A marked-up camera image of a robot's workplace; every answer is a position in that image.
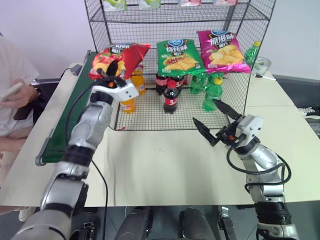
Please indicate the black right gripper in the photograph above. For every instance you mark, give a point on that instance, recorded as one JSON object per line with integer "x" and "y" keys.
{"x": 226, "y": 135}

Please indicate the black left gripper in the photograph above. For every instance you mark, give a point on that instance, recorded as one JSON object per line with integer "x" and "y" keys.
{"x": 110, "y": 79}

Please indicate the red chips bag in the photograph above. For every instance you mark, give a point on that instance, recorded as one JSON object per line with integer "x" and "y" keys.
{"x": 130, "y": 56}

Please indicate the beige phone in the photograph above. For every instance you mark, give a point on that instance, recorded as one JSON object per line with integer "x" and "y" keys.
{"x": 11, "y": 91}

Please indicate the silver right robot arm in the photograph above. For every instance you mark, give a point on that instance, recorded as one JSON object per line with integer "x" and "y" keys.
{"x": 262, "y": 155}

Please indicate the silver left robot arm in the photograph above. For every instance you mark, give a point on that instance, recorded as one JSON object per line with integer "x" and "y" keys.
{"x": 87, "y": 130}

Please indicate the black conveyor sensor box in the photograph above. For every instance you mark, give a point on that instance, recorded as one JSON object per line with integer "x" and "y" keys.
{"x": 76, "y": 69}

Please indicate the green conveyor belt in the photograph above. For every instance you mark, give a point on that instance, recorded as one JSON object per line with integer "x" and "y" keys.
{"x": 62, "y": 125}

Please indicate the person's hand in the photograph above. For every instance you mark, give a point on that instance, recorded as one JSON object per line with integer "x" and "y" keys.
{"x": 23, "y": 96}

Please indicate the green soda bottle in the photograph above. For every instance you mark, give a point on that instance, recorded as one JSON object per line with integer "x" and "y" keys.
{"x": 197, "y": 83}
{"x": 212, "y": 97}
{"x": 252, "y": 52}

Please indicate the orange soda bottle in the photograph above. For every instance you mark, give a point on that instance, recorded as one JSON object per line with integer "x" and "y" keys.
{"x": 128, "y": 106}
{"x": 138, "y": 83}

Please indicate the cola bottle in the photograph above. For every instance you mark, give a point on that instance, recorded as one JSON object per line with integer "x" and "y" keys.
{"x": 160, "y": 83}
{"x": 171, "y": 98}
{"x": 181, "y": 82}

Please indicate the green snack package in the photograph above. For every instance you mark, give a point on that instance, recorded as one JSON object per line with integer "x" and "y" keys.
{"x": 150, "y": 3}
{"x": 114, "y": 3}

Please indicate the green chips bag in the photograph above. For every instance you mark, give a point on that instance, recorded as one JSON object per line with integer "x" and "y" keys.
{"x": 177, "y": 57}

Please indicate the pen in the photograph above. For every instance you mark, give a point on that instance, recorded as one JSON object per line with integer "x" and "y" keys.
{"x": 266, "y": 78}

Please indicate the magenta chips bag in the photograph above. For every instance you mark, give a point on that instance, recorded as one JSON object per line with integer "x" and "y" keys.
{"x": 222, "y": 50}

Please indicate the clear plastic bowl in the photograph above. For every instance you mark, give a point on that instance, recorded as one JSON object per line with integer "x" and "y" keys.
{"x": 263, "y": 64}

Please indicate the white power strip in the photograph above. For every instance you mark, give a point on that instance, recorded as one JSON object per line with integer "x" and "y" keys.
{"x": 307, "y": 110}

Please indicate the person in white shirt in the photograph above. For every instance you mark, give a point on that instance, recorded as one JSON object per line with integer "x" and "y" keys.
{"x": 15, "y": 62}

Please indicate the pink snack package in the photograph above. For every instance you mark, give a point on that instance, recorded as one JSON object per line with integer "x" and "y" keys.
{"x": 225, "y": 2}
{"x": 188, "y": 2}

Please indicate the dark rounded shape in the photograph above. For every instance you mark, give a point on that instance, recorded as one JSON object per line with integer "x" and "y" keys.
{"x": 195, "y": 225}
{"x": 135, "y": 225}

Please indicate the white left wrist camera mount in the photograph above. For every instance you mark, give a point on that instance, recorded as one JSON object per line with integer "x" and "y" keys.
{"x": 125, "y": 91}

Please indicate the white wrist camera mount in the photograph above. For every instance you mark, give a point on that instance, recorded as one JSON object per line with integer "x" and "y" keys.
{"x": 125, "y": 91}
{"x": 252, "y": 125}

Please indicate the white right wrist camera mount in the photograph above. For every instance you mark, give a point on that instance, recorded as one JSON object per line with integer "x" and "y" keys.
{"x": 252, "y": 125}

